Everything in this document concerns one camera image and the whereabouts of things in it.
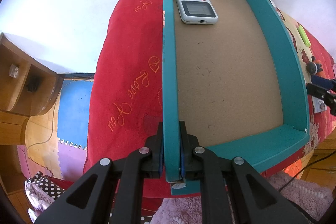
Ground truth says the orange monkey alarm clock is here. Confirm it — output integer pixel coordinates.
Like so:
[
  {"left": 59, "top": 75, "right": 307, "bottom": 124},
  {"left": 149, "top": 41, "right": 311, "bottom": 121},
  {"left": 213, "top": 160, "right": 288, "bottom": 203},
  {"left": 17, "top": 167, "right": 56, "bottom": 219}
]
[{"left": 306, "top": 56, "right": 323, "bottom": 76}]

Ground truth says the lime green utility knife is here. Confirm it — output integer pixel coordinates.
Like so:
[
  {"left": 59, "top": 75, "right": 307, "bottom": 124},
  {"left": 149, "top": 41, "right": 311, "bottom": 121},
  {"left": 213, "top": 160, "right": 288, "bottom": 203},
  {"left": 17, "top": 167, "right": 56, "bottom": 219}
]
[{"left": 297, "top": 25, "right": 311, "bottom": 47}]

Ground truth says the teal cardboard tray box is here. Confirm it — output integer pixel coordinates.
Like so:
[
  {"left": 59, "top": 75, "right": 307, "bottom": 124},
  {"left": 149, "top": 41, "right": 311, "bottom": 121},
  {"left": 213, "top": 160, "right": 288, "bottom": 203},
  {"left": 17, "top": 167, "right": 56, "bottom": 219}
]
[{"left": 162, "top": 0, "right": 309, "bottom": 197}]

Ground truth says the white air conditioner remote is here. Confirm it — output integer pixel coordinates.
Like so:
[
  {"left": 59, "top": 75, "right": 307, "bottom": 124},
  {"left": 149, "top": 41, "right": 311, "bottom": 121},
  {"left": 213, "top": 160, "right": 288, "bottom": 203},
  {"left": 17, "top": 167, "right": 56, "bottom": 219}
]
[{"left": 175, "top": 0, "right": 218, "bottom": 25}]

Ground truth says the small ID card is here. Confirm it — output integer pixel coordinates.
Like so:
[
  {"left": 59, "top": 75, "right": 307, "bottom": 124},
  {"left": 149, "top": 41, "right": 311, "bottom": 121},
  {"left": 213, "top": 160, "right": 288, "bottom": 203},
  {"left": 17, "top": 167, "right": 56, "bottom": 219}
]
[{"left": 311, "top": 97, "right": 327, "bottom": 114}]

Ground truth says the pink fluffy rug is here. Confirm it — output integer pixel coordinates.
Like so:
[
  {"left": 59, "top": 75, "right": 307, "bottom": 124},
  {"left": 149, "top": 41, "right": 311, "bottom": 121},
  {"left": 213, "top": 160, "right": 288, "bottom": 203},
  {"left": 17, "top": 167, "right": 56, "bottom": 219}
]
[{"left": 152, "top": 170, "right": 334, "bottom": 224}]

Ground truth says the polka dot gift bag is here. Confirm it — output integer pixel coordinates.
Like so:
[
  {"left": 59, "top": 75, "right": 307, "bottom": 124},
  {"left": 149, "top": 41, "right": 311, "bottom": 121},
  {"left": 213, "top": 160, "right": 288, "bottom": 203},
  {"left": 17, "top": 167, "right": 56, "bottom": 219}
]
[{"left": 24, "top": 171, "right": 65, "bottom": 223}]

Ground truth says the blue foam floor mat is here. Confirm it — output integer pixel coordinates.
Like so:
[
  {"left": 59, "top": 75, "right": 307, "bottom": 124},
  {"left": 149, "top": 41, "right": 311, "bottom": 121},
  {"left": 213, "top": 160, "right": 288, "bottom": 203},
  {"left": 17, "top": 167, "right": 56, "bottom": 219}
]
[{"left": 57, "top": 80, "right": 93, "bottom": 150}]

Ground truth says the wooden bedside shelf unit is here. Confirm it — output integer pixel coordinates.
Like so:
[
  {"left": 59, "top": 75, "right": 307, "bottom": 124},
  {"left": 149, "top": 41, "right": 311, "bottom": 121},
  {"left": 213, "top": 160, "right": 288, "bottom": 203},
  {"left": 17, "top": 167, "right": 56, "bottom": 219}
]
[{"left": 1, "top": 34, "right": 64, "bottom": 145}]

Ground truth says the black object on shelf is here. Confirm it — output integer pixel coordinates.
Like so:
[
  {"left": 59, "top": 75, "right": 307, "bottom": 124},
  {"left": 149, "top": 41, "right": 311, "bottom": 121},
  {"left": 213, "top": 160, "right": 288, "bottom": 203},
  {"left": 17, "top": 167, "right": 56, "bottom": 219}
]
[{"left": 26, "top": 77, "right": 41, "bottom": 93}]

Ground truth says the small clear bag on shelf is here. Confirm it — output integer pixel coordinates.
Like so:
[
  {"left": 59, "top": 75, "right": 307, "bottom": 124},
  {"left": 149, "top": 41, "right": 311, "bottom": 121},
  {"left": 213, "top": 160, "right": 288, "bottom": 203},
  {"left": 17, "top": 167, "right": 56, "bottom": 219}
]
[{"left": 9, "top": 64, "right": 19, "bottom": 79}]

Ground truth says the black cable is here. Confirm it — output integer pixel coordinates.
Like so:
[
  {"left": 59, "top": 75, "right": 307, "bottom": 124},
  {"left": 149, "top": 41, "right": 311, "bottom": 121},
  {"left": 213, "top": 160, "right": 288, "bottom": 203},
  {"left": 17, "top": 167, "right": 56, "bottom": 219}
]
[{"left": 278, "top": 152, "right": 336, "bottom": 224}]

